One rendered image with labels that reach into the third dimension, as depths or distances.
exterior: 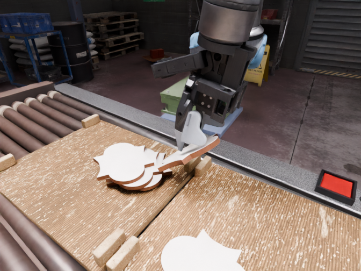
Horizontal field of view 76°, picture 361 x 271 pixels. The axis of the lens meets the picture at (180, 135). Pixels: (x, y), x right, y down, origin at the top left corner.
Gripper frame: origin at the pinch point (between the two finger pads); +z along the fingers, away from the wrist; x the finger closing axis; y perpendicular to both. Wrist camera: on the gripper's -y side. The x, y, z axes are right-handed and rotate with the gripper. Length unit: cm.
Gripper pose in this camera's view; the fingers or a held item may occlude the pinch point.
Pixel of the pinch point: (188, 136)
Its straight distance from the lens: 47.2
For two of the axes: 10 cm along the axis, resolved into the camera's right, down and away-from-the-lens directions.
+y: 8.1, 4.5, -3.7
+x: 5.6, -4.4, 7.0
